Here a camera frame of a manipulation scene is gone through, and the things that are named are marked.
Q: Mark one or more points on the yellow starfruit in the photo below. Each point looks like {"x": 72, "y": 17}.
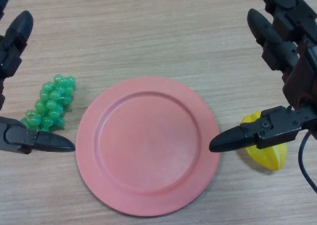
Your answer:
{"x": 270, "y": 158}

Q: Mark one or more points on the pink round plate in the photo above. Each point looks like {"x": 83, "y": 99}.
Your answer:
{"x": 148, "y": 145}

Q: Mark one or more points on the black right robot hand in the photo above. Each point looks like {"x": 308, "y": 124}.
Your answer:
{"x": 302, "y": 71}

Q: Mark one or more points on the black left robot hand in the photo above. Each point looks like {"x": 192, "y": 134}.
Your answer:
{"x": 15, "y": 138}

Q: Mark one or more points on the green grapes bunch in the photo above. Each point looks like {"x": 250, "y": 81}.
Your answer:
{"x": 53, "y": 96}

